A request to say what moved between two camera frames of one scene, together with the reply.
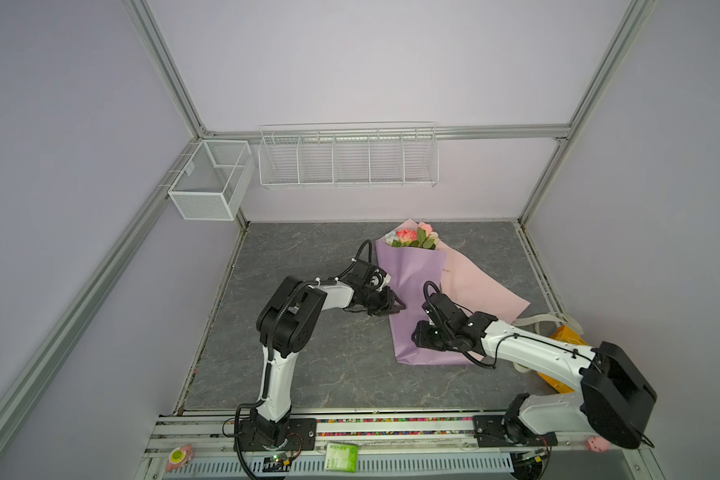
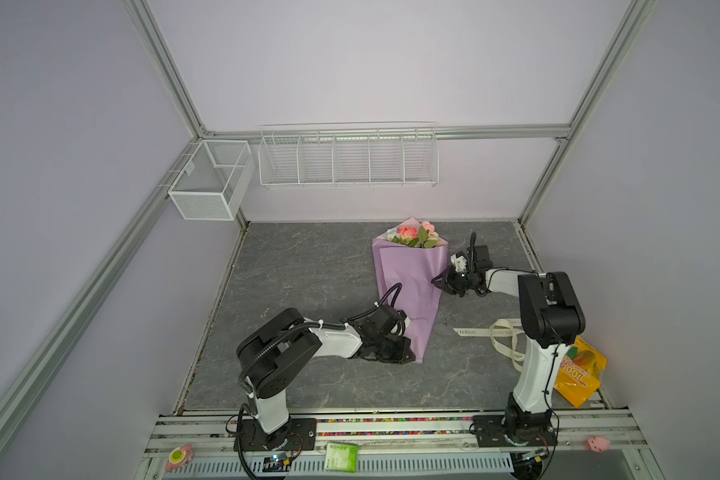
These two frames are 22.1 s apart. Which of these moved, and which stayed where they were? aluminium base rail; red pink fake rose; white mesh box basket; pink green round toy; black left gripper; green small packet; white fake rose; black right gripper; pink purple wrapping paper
Moved: pink purple wrapping paper; black right gripper; black left gripper
Stayed: red pink fake rose; white mesh box basket; pink green round toy; aluminium base rail; white fake rose; green small packet
